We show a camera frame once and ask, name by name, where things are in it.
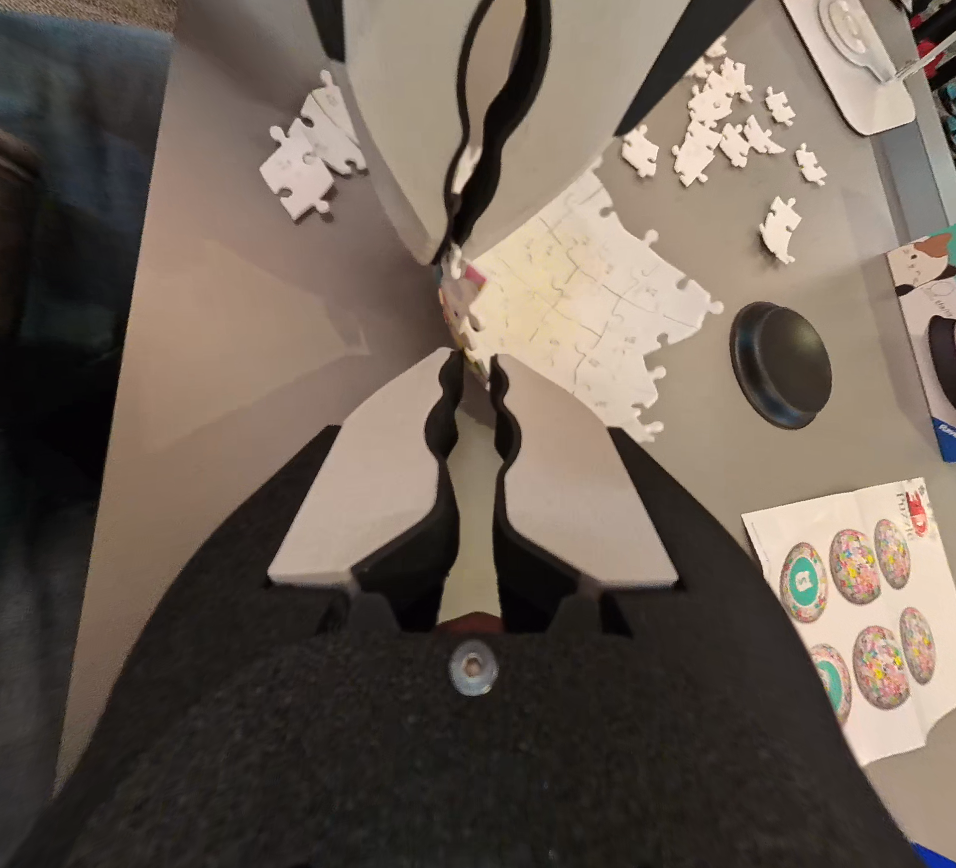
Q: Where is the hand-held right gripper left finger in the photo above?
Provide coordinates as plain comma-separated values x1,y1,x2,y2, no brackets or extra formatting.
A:
267,349,466,594

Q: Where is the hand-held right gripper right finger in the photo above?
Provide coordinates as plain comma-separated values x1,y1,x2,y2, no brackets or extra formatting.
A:
489,353,681,594

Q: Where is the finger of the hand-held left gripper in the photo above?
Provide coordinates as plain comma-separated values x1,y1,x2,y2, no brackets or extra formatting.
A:
336,0,527,265
452,0,744,260

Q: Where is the scatter of white puzzle pieces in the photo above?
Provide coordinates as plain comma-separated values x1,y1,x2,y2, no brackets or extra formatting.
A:
620,35,829,264

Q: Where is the partly built puzzle ball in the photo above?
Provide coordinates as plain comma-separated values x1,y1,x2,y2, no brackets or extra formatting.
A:
437,169,725,445

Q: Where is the white jigsaw puzzle piece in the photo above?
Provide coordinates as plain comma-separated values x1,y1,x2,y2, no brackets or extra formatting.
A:
259,123,335,223

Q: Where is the black round ball stand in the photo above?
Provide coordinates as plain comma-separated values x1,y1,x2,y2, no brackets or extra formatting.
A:
729,302,834,430

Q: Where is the printed puzzle instruction sheet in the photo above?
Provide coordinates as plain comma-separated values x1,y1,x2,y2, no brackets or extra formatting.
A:
741,478,939,767

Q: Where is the colourful puzzle ball box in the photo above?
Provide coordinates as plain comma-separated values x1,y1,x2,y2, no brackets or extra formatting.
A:
885,233,956,464

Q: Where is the white clipboard stand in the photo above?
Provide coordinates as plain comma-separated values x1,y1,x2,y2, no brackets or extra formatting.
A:
771,0,929,137

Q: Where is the person's blue jeans leg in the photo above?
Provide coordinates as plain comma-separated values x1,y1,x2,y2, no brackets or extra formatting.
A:
0,9,176,802

